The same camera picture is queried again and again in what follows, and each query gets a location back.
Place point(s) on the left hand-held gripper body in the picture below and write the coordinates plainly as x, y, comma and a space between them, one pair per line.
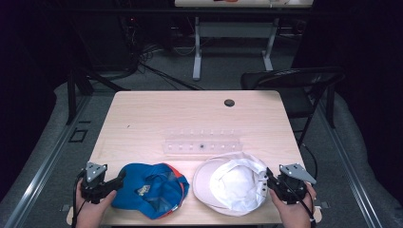
95, 186

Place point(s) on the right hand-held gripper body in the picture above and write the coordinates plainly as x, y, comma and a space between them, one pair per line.
293, 188

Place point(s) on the blue cap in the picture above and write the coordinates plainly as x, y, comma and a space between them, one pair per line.
142, 190

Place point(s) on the white cap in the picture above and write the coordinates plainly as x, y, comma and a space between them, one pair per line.
234, 186

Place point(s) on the clear acrylic rack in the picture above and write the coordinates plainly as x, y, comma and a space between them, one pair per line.
190, 146

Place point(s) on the person's right hand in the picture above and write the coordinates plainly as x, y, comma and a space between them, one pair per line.
296, 215

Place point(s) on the person's left hand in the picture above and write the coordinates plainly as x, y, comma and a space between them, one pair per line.
90, 213

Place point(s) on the black folding chair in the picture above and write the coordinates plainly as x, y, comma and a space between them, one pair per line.
294, 103

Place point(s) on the dark round table grommet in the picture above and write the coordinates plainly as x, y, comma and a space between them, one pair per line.
229, 103

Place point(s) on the black metal stand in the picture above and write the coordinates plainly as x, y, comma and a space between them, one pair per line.
72, 95

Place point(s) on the white-framed desk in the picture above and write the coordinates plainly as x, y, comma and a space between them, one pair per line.
234, 30

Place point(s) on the grey table bracket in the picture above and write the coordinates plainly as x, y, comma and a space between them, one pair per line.
324, 205
65, 208

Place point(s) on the aluminium floor rail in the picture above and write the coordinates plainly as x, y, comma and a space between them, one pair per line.
348, 164
47, 164

